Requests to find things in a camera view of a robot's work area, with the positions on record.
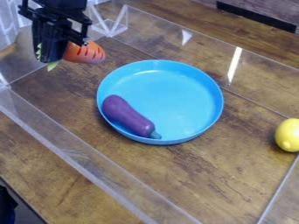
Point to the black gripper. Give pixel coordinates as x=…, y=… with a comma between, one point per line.
x=59, y=22

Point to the orange toy carrot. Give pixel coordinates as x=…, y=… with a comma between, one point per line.
x=88, y=54

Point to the white lattice curtain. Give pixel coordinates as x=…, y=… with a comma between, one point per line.
x=9, y=25

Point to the purple toy eggplant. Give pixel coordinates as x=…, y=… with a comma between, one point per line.
x=119, y=111

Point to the blue round plate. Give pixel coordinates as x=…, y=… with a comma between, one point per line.
x=174, y=94

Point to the dark object bottom left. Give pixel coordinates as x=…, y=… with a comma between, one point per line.
x=7, y=207

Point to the yellow toy lemon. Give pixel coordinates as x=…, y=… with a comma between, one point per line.
x=287, y=135

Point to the clear acrylic enclosure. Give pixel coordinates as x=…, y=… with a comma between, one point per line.
x=84, y=175

